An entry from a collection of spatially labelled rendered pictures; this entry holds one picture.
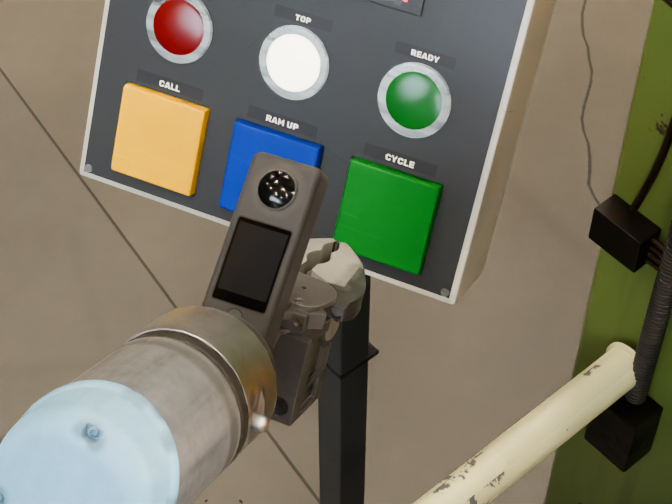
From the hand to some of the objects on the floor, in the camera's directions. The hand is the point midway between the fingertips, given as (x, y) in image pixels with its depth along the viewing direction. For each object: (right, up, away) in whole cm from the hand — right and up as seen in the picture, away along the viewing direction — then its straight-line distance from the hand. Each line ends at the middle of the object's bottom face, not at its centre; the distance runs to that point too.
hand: (339, 245), depth 103 cm
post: (0, -50, +98) cm, 110 cm away
